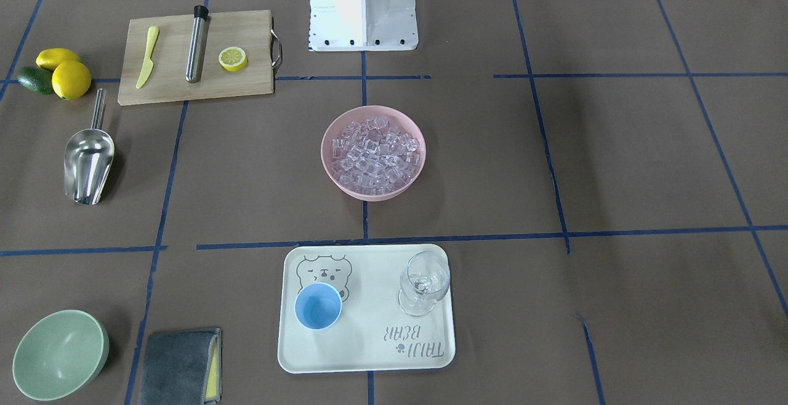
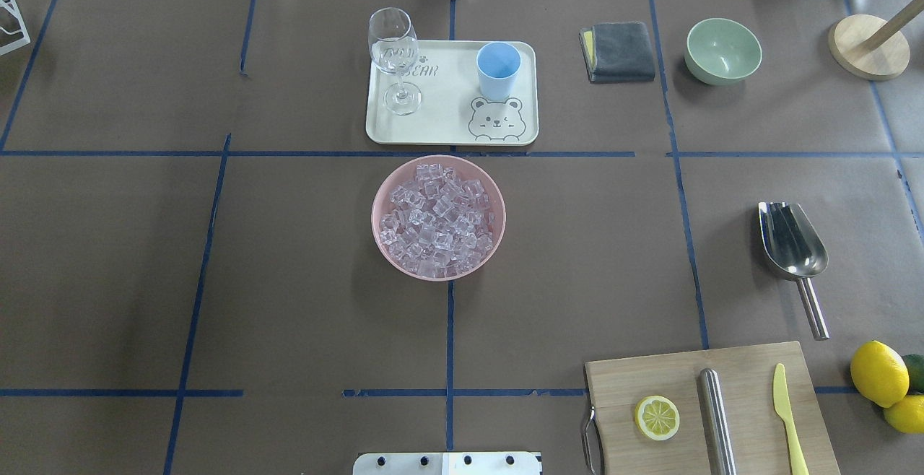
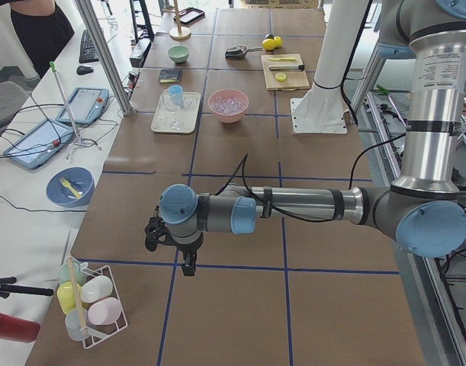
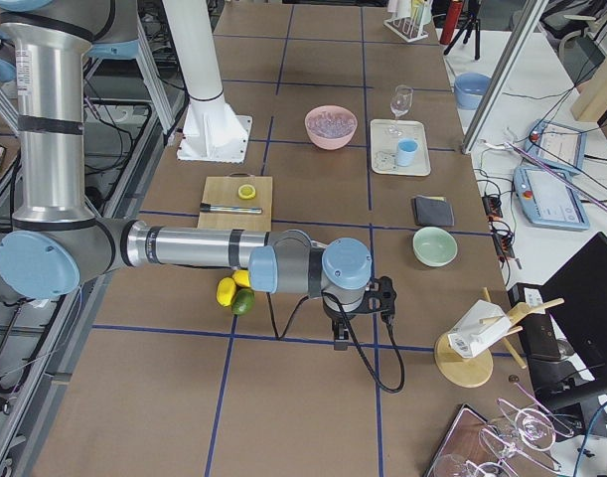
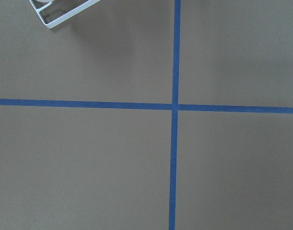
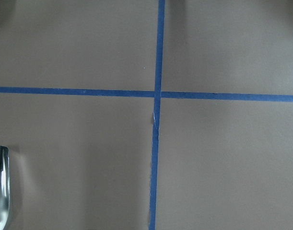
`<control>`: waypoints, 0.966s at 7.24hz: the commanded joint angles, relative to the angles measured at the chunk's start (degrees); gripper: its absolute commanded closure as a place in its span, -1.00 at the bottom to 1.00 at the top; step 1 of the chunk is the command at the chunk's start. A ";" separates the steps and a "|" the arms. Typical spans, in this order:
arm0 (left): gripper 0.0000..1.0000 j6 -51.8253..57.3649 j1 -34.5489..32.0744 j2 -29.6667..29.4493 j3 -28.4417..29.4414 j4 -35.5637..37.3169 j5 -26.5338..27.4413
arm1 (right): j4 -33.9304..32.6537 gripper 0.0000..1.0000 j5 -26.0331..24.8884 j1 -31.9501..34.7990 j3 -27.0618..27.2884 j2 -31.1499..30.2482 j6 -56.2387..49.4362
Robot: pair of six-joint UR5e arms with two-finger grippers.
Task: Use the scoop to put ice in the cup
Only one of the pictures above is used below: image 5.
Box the white wire cup rack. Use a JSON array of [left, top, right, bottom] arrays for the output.
[[29, 0, 100, 29]]

